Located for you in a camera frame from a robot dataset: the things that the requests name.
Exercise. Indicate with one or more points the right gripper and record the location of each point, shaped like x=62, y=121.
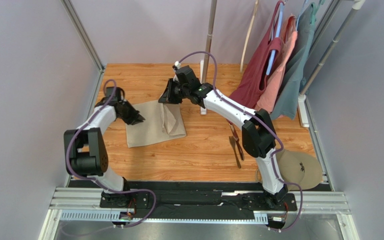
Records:
x=171, y=92

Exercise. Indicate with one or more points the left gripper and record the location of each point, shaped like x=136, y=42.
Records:
x=135, y=114

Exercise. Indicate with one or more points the beige cloth napkin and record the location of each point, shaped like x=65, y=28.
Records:
x=163, y=122

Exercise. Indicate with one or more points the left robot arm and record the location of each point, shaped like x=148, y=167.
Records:
x=86, y=156

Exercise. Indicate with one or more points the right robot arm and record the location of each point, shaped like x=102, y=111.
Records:
x=258, y=133

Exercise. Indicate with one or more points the maroon tank top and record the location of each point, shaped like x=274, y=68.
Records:
x=251, y=85

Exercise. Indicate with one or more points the left rack pole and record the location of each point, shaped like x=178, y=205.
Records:
x=205, y=63

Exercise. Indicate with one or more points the rack pole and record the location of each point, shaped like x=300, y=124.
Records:
x=357, y=5
x=205, y=63

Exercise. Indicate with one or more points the teal shirt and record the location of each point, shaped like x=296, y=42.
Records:
x=287, y=101

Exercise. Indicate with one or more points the beige wooden hanger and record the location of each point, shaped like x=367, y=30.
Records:
x=248, y=34

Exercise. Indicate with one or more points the right white rack foot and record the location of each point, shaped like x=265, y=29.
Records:
x=302, y=110

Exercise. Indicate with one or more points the pink shirt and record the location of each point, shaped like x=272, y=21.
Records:
x=273, y=81

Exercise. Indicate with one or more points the blue hanger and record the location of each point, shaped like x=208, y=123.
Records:
x=275, y=34

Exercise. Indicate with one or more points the beige baseball cap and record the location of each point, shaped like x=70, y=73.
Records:
x=293, y=167

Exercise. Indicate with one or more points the right rack pole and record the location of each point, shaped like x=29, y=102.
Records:
x=357, y=5

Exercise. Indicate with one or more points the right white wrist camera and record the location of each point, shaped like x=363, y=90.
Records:
x=177, y=64

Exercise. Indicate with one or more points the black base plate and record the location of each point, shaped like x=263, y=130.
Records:
x=191, y=201

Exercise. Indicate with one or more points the aluminium frame rail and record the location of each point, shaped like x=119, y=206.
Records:
x=76, y=213

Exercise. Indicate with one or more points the left aluminium corner post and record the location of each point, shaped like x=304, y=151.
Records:
x=76, y=20

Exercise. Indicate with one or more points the aluminium corner post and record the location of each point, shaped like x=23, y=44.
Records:
x=320, y=30
x=76, y=20

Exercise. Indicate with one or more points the right aluminium corner post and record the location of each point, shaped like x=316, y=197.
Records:
x=320, y=30

